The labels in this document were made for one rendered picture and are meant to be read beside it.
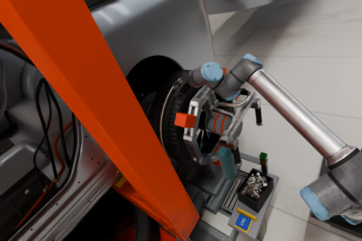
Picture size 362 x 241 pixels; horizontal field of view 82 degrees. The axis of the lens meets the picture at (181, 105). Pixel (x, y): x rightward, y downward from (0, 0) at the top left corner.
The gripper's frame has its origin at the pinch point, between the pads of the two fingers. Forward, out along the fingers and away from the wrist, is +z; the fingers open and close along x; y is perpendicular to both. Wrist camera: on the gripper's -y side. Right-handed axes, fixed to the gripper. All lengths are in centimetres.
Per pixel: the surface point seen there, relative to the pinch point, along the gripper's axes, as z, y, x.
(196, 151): -2.2, -24.2, -30.3
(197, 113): -10.2, -7.7, -15.5
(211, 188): 37, -34, -81
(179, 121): -9.1, -17.6, -8.2
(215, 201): 35, -41, -89
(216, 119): -3.0, -0.3, -32.4
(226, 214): 30, -46, -100
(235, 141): -24.3, -13.4, -35.4
